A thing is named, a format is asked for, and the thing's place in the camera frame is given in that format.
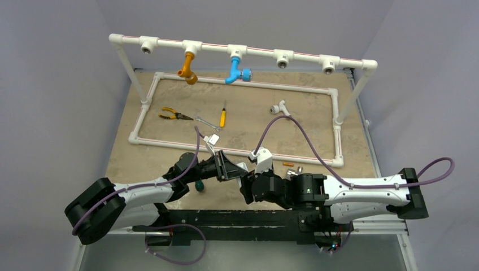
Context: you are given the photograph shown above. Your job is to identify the green stubby screwdriver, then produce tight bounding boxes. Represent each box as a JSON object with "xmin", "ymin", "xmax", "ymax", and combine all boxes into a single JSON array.
[{"xmin": 195, "ymin": 180, "xmax": 205, "ymax": 193}]

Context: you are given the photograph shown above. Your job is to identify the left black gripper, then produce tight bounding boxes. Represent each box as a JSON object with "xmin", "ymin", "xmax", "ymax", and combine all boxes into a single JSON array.
[{"xmin": 184, "ymin": 150, "xmax": 244, "ymax": 184}]

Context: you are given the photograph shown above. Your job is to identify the white PVC pipe frame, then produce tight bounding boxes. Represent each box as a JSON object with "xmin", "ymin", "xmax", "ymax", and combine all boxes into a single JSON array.
[{"xmin": 108, "ymin": 33, "xmax": 378, "ymax": 168}]

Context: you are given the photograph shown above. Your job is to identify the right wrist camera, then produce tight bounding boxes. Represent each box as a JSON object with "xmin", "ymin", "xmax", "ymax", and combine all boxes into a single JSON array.
[{"xmin": 248, "ymin": 146, "xmax": 273, "ymax": 174}]

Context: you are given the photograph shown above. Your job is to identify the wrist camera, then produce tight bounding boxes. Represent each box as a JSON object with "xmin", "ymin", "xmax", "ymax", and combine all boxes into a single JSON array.
[
  {"xmin": 203, "ymin": 134, "xmax": 220, "ymax": 155},
  {"xmin": 248, "ymin": 146, "xmax": 273, "ymax": 174}
]

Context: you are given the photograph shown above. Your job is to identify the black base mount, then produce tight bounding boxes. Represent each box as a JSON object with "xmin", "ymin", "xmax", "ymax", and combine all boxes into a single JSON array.
[{"xmin": 132, "ymin": 208, "xmax": 353, "ymax": 247}]

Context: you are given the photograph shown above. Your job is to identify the blue plastic faucet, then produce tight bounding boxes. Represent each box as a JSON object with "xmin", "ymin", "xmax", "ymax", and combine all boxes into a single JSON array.
[{"xmin": 224, "ymin": 56, "xmax": 253, "ymax": 85}]

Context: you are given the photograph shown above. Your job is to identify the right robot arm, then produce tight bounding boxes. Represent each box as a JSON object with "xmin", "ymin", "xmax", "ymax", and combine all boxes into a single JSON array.
[{"xmin": 238, "ymin": 168, "xmax": 429, "ymax": 230}]

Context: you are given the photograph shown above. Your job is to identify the orange plastic faucet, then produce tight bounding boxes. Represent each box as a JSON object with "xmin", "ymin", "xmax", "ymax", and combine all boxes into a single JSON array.
[{"xmin": 177, "ymin": 52, "xmax": 198, "ymax": 85}]

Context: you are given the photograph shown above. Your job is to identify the yellow handled pliers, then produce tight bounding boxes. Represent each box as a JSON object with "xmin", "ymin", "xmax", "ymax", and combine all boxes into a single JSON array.
[{"xmin": 158, "ymin": 107, "xmax": 194, "ymax": 121}]

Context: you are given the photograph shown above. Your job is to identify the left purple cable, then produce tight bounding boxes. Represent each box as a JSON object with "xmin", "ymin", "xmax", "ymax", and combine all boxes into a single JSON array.
[{"xmin": 72, "ymin": 126, "xmax": 207, "ymax": 237}]

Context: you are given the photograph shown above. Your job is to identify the white plastic faucet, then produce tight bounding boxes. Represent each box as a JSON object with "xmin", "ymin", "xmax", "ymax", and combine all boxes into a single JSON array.
[{"xmin": 269, "ymin": 100, "xmax": 291, "ymax": 116}]

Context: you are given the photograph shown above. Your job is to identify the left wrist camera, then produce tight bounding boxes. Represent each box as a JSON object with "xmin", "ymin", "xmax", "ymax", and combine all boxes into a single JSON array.
[{"xmin": 203, "ymin": 134, "xmax": 220, "ymax": 155}]

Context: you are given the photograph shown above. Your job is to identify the white remote control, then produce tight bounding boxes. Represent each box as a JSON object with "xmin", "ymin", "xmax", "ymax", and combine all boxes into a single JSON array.
[{"xmin": 237, "ymin": 162, "xmax": 249, "ymax": 172}]

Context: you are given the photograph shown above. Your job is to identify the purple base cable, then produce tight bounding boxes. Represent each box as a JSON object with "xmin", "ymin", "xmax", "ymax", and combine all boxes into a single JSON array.
[{"xmin": 145, "ymin": 224, "xmax": 208, "ymax": 267}]

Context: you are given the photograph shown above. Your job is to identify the chrome metal faucet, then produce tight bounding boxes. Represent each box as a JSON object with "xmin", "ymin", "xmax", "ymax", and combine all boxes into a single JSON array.
[{"xmin": 285, "ymin": 167, "xmax": 303, "ymax": 180}]

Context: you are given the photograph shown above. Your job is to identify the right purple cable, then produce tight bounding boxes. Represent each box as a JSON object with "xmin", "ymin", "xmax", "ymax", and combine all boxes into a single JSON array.
[{"xmin": 254, "ymin": 115, "xmax": 456, "ymax": 190}]

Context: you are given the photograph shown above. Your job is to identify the yellow screwdriver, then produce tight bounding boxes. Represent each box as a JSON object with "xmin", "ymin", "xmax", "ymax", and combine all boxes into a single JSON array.
[{"xmin": 219, "ymin": 101, "xmax": 227, "ymax": 128}]

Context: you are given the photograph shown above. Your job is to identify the silver wrench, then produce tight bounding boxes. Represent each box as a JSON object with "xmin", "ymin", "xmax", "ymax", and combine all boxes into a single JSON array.
[{"xmin": 195, "ymin": 116, "xmax": 222, "ymax": 132}]

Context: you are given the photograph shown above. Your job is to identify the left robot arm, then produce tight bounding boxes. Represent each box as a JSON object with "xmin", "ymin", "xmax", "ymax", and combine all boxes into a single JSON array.
[{"xmin": 64, "ymin": 151, "xmax": 248, "ymax": 245}]

